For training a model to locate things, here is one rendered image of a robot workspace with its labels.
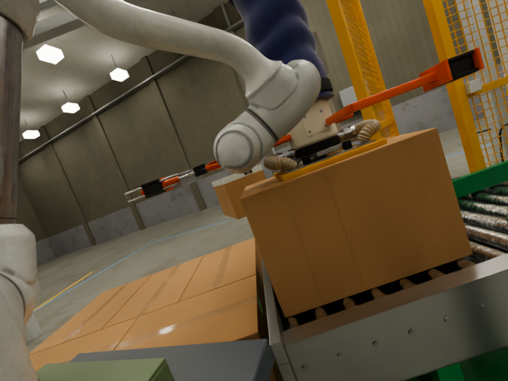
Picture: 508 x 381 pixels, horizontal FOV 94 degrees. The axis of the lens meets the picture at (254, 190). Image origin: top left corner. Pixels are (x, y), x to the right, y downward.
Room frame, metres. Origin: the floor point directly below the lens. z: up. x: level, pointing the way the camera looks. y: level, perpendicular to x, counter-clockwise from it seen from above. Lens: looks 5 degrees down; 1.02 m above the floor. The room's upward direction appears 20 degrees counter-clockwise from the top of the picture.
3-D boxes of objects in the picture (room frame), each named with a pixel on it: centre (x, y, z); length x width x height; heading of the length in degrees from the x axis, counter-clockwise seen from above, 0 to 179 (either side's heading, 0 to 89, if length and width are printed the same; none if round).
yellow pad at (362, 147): (0.77, -0.26, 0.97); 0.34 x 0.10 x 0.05; 88
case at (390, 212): (0.88, -0.26, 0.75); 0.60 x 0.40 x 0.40; 88
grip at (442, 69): (0.60, -0.56, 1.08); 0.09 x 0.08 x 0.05; 178
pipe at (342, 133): (0.87, -0.27, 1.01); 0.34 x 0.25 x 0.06; 88
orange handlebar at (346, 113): (0.75, -0.07, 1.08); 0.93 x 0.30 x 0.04; 88
